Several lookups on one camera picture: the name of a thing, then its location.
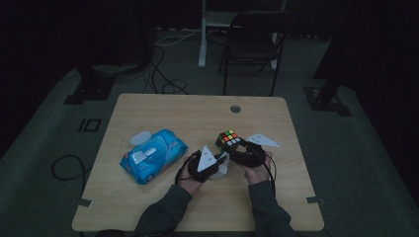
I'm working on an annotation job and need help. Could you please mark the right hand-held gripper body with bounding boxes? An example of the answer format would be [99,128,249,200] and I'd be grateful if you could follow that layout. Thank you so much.
[234,131,282,169]

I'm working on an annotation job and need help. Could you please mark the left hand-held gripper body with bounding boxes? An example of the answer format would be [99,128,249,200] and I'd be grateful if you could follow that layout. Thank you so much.
[187,144,219,184]

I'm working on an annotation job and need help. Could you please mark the white wet wipe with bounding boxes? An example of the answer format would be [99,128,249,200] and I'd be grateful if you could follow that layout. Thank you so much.
[209,151,230,181]

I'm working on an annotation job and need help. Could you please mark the multicoloured puzzle cube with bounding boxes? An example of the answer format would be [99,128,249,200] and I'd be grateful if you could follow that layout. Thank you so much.
[214,129,243,153]

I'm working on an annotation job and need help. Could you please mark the blue wet wipes pack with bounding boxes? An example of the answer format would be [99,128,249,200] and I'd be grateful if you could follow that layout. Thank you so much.
[120,128,189,186]

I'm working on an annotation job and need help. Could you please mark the person's right hand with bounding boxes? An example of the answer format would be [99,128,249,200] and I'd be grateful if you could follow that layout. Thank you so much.
[241,150,274,186]

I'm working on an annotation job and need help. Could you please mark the person's left hand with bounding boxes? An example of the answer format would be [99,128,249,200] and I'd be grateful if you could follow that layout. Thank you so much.
[177,157,206,198]

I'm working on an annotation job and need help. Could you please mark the black stand base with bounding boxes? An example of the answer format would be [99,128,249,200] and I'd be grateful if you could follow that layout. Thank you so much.
[302,33,353,118]
[63,62,117,106]

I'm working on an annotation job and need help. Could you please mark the black folding chair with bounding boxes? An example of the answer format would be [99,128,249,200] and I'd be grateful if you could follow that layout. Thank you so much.
[217,11,294,97]

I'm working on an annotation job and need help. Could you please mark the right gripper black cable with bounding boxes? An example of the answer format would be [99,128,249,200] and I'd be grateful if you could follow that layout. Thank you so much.
[263,154,278,198]

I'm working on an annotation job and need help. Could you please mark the black tangled floor cables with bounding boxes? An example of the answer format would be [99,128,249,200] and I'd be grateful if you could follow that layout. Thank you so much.
[140,44,191,96]

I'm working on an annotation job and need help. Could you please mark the white floor cable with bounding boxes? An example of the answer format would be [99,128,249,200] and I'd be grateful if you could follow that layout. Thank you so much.
[153,28,204,46]

